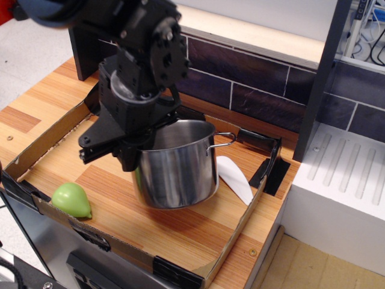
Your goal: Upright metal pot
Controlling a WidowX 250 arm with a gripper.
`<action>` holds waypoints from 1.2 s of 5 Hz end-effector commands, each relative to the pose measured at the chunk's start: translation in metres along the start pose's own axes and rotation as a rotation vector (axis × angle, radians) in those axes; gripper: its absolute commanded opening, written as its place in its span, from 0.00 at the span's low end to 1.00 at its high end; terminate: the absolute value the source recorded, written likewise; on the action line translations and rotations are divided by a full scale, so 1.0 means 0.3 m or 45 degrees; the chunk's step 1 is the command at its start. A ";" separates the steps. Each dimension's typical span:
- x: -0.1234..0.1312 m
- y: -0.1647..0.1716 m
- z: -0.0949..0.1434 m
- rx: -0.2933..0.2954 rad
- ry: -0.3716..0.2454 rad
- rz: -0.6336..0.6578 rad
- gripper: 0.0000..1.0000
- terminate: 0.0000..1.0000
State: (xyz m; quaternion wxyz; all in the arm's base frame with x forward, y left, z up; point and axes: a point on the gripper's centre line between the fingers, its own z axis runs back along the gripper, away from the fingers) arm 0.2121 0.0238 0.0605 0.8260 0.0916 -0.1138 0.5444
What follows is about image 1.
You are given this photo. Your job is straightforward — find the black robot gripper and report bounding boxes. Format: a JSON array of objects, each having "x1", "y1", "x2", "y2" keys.
[{"x1": 79, "y1": 45, "x2": 182, "y2": 172}]

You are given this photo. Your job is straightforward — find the stainless steel pot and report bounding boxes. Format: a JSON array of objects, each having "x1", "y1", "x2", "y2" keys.
[{"x1": 132, "y1": 120, "x2": 219, "y2": 210}]

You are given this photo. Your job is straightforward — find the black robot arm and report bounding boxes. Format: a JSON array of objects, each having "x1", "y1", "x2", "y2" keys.
[{"x1": 20, "y1": 1, "x2": 190, "y2": 172}]

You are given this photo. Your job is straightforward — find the cardboard fence with black tape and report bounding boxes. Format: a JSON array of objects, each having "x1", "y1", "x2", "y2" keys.
[{"x1": 0, "y1": 81, "x2": 292, "y2": 289}]

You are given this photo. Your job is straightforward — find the green toy pear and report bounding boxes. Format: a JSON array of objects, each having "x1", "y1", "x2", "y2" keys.
[{"x1": 51, "y1": 182, "x2": 92, "y2": 219}]

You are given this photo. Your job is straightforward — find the white toy sink drainboard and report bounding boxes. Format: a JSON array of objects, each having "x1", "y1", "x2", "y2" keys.
[{"x1": 282, "y1": 124, "x2": 384, "y2": 274}]

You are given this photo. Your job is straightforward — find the yellow handled white toy knife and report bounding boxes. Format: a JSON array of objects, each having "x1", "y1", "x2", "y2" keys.
[{"x1": 217, "y1": 156, "x2": 253, "y2": 206}]

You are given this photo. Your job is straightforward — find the dark grey vertical post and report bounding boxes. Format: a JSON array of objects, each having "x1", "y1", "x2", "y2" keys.
[{"x1": 293, "y1": 0, "x2": 351, "y2": 162}]

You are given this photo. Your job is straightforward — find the cables behind shelf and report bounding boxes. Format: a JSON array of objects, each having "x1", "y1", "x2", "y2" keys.
[{"x1": 342, "y1": 0, "x2": 385, "y2": 66}]

